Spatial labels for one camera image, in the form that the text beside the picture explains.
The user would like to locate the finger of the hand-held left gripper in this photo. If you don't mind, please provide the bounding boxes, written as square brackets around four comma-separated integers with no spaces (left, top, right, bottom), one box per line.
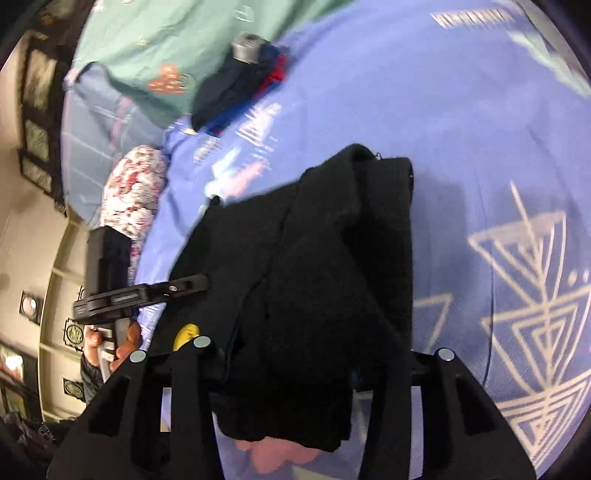
[143,274,211,303]

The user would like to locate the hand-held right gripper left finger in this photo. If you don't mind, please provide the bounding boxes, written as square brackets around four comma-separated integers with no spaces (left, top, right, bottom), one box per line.
[46,336,227,480]

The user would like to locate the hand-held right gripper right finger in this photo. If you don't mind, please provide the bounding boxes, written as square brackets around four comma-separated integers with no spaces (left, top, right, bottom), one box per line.
[351,348,539,480]

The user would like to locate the black pants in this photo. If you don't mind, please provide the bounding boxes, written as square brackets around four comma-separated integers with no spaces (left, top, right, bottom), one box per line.
[148,143,416,453]

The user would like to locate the person's left forearm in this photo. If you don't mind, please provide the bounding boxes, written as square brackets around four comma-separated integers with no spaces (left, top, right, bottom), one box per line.
[78,355,107,407]

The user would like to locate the folded navy pants grey cuff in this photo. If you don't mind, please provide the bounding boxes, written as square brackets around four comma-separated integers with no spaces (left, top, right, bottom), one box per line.
[191,32,278,132]

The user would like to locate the person's left hand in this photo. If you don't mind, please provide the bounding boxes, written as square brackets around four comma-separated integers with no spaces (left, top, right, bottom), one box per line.
[83,320,143,372]

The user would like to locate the small yellow object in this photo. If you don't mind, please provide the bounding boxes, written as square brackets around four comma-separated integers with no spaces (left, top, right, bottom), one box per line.
[173,324,200,354]

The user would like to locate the floral bolster pillow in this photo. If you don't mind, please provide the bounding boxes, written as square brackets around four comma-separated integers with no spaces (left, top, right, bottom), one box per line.
[99,144,169,287]

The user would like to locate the grey-blue plaid pillow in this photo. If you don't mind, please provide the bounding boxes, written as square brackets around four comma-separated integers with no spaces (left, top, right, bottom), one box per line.
[60,65,171,227]

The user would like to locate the dark patterned cloth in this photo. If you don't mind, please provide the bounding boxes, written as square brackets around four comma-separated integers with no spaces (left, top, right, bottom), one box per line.
[0,411,79,480]

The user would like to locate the folded blue garment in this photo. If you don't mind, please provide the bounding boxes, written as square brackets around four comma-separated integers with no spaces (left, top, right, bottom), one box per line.
[208,44,289,137]

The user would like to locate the folded red garment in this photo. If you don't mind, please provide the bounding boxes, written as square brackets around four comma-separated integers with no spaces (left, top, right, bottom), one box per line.
[259,46,289,93]

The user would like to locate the dark framed wall pictures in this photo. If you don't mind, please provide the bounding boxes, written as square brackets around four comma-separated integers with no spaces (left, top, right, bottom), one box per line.
[16,28,70,217]

